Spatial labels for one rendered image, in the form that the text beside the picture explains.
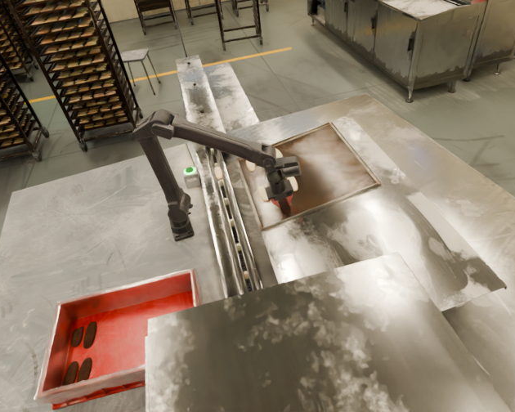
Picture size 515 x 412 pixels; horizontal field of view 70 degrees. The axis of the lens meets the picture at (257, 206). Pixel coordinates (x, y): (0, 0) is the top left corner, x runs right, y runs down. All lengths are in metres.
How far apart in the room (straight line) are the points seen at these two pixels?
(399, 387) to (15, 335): 1.28
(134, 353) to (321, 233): 0.74
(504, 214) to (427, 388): 1.15
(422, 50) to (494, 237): 2.62
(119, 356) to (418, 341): 0.94
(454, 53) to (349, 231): 3.07
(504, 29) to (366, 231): 3.59
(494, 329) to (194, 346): 0.95
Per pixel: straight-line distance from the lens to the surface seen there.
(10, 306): 1.69
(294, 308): 0.71
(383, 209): 1.40
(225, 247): 1.43
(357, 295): 0.74
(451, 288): 1.22
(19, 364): 1.51
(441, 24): 3.98
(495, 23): 4.57
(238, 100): 2.51
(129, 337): 1.36
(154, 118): 1.26
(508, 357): 1.33
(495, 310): 1.40
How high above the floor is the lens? 1.91
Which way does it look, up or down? 42 degrees down
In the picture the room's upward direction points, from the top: 9 degrees counter-clockwise
